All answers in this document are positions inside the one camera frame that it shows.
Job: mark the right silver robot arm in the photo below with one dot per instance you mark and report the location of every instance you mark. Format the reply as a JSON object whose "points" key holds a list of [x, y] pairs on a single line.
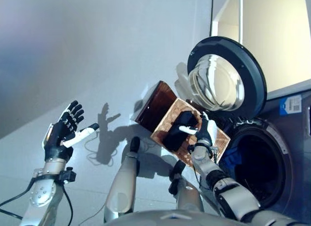
{"points": [[226, 187]]}

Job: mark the right silver robot leg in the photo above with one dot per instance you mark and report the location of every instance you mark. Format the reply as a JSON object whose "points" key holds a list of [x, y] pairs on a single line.
{"points": [[187, 194]]}

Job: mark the rectangular wicker basket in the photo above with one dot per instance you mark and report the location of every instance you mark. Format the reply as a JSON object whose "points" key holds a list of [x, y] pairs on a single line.
{"points": [[167, 119]]}

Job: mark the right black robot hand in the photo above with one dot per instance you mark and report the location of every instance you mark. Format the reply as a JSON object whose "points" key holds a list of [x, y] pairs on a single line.
{"points": [[206, 131]]}

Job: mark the large black garment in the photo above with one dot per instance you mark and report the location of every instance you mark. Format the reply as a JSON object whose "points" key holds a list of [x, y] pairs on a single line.
{"points": [[176, 138]]}

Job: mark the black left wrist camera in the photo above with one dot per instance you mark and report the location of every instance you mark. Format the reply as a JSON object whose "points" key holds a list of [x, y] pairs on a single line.
{"points": [[67, 175]]}

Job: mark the grey robot torso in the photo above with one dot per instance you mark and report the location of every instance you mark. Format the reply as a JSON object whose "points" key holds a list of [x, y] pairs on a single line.
{"points": [[167, 217]]}

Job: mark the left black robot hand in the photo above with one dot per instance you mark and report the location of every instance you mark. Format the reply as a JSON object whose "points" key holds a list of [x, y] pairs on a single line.
{"points": [[57, 141]]}

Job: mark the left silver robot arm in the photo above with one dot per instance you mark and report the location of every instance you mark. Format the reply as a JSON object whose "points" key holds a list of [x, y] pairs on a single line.
{"points": [[41, 194]]}

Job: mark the grey front-load washing machine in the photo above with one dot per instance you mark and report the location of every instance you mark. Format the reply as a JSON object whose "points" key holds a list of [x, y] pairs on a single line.
{"points": [[279, 150]]}

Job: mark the blue barcode sticker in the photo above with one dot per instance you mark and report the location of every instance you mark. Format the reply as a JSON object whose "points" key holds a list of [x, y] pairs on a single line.
{"points": [[290, 104]]}

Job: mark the round glass washer door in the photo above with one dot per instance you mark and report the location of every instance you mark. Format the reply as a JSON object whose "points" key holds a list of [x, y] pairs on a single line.
{"points": [[226, 75]]}

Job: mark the blue garment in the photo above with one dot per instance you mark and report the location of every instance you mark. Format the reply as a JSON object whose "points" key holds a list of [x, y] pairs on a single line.
{"points": [[230, 156]]}

